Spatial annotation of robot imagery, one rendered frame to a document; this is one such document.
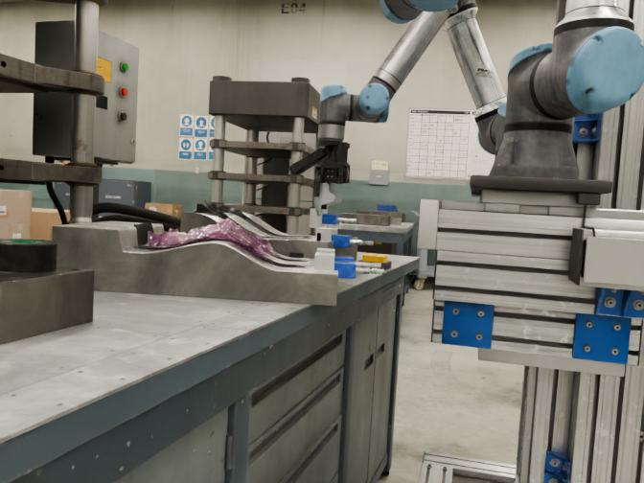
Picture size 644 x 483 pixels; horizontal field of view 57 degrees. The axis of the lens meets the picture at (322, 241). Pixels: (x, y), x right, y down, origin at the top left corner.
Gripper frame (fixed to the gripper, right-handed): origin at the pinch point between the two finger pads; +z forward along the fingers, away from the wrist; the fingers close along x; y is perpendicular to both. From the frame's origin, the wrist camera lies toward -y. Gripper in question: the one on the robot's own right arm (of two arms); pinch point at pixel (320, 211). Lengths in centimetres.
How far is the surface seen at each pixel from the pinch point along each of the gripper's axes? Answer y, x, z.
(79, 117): -62, -27, -22
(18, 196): -327, 212, 6
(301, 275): 20, -66, 10
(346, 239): 17.3, -31.2, 5.4
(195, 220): -19.3, -36.0, 3.5
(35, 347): 5, -110, 15
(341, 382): 15.1, -20.3, 42.2
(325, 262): 22, -59, 8
